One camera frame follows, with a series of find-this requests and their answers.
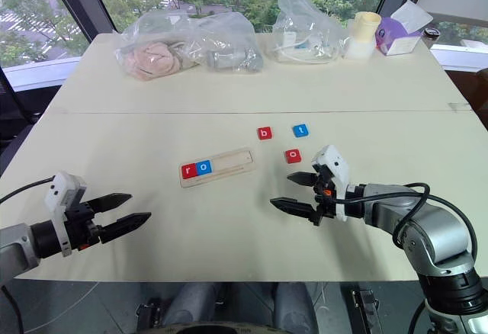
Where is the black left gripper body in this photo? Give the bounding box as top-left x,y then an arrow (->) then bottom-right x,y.
62,200 -> 106,252

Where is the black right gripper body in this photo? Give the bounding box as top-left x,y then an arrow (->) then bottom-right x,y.
311,165 -> 340,229

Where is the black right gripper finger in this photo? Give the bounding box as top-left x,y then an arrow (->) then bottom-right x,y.
269,197 -> 321,221
286,172 -> 319,188

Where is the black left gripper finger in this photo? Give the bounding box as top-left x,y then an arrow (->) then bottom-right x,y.
99,212 -> 153,245
84,192 -> 133,214

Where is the wooden letter tray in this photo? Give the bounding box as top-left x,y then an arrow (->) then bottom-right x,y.
178,146 -> 258,190

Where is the red letter tile r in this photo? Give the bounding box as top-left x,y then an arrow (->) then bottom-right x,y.
181,162 -> 200,180

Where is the grey rounded leg shape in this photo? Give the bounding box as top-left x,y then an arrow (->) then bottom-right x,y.
163,282 -> 223,329
271,282 -> 319,333

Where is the plastic bag with grey item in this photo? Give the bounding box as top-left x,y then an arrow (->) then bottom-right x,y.
178,11 -> 265,74

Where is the plastic bag with pink cloth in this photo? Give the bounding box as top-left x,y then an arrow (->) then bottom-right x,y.
114,9 -> 203,82

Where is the cream plastic cup stack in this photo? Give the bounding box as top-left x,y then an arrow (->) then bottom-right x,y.
344,11 -> 383,61

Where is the purple tissue box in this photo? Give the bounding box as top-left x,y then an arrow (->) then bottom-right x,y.
374,0 -> 435,58

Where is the dark brown seat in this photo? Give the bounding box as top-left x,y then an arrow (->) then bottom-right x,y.
443,67 -> 488,131

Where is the small dark jar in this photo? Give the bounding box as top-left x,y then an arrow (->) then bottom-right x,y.
420,27 -> 440,50

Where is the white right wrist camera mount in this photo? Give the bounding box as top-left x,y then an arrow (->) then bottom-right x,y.
310,144 -> 350,223

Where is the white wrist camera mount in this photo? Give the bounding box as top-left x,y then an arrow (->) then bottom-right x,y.
310,144 -> 350,223
44,172 -> 87,259

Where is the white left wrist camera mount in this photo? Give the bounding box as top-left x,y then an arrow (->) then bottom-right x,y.
44,172 -> 87,259

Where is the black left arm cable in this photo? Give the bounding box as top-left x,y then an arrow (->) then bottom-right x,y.
0,176 -> 55,204

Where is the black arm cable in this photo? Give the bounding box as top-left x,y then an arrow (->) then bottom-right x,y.
328,181 -> 480,262
0,176 -> 55,204

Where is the black metal bracket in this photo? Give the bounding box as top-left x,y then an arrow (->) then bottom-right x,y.
349,287 -> 384,334
136,297 -> 169,332

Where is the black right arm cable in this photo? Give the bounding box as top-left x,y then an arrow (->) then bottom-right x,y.
328,181 -> 480,262

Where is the plastic bag with white cable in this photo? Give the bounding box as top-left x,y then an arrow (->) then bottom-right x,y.
264,0 -> 350,65

